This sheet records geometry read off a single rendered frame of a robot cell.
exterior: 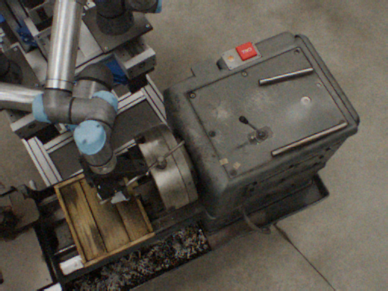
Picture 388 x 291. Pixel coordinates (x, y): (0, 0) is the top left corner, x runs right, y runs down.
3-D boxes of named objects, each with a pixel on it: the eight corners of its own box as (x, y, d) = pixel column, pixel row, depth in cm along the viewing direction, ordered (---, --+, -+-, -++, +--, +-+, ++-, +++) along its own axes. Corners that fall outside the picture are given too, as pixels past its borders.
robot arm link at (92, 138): (105, 116, 113) (98, 144, 108) (117, 141, 122) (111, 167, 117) (76, 116, 114) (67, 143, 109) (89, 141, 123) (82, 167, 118)
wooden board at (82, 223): (122, 159, 192) (120, 156, 188) (156, 236, 180) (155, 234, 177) (56, 188, 187) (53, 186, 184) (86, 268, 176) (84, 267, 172)
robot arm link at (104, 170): (108, 139, 123) (117, 161, 118) (112, 149, 126) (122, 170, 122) (82, 151, 122) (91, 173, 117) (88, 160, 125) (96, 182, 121)
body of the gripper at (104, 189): (95, 183, 135) (82, 161, 125) (122, 171, 136) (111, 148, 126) (103, 203, 130) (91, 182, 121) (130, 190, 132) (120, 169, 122)
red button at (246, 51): (249, 44, 167) (249, 41, 165) (257, 56, 165) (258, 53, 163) (235, 50, 166) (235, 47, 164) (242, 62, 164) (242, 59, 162)
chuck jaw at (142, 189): (160, 176, 164) (173, 204, 159) (161, 180, 168) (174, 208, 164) (132, 188, 162) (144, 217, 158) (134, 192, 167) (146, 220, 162)
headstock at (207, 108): (282, 73, 206) (300, 21, 169) (336, 161, 191) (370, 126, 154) (164, 123, 197) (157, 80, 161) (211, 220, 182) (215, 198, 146)
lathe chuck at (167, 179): (154, 136, 186) (154, 117, 155) (186, 205, 181) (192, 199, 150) (135, 145, 185) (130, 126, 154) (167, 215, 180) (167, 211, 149)
